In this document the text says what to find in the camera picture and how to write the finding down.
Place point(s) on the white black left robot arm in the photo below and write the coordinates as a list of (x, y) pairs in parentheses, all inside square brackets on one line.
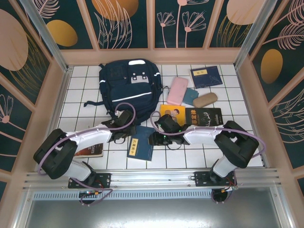
[(90, 139)]

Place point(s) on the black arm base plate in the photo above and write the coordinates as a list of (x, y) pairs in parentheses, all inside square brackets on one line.
[(200, 178), (104, 179)]

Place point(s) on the small green circuit board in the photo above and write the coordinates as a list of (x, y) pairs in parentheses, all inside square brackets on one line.
[(89, 193)]

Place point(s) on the wide aluminium base rail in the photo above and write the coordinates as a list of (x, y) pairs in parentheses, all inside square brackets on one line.
[(152, 177)]

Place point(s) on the teal wallet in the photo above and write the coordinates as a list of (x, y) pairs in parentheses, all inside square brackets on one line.
[(190, 96)]

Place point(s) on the navy book with flower drawing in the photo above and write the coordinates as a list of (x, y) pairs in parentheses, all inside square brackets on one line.
[(209, 79)]

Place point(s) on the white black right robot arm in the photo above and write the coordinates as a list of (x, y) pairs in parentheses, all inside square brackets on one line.
[(237, 147)]

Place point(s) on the brown glasses case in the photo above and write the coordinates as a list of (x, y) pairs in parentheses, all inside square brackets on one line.
[(204, 99)]

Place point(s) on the navy blue school backpack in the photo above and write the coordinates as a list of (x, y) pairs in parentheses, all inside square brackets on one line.
[(128, 95)]

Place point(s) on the aluminium corner post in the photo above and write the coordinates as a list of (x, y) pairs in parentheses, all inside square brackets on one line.
[(256, 31), (47, 35)]

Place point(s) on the black book with orange title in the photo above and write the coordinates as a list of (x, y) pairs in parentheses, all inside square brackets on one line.
[(204, 117)]

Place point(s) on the blue book yellow title strip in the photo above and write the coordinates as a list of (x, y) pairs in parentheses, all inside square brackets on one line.
[(140, 147)]

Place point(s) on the brown paperback book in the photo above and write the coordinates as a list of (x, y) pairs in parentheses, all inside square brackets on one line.
[(95, 151)]

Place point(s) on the grey metal sheet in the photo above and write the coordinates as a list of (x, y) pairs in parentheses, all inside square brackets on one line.
[(152, 213)]

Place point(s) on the aluminium floor edge rail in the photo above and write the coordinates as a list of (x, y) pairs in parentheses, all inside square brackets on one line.
[(246, 99), (61, 99)]

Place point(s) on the pink pencil case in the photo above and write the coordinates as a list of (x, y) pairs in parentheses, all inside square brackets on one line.
[(177, 90)]

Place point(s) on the perforated metal strip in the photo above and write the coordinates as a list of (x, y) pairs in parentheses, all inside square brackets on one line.
[(152, 195)]

